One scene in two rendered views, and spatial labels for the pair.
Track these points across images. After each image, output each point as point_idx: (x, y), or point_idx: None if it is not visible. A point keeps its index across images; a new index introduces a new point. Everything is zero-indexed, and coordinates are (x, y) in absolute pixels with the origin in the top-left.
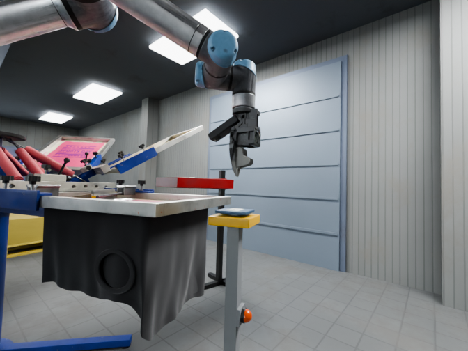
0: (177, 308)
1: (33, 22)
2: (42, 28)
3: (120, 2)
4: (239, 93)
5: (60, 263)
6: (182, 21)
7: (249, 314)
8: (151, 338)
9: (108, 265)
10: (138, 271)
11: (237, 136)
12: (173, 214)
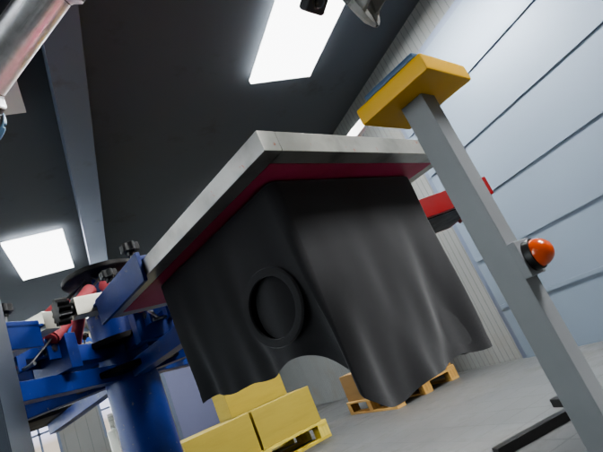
0: (432, 362)
1: (31, 17)
2: (44, 21)
3: None
4: None
5: (210, 355)
6: None
7: (541, 241)
8: (388, 404)
9: (263, 309)
10: (303, 282)
11: None
12: (328, 186)
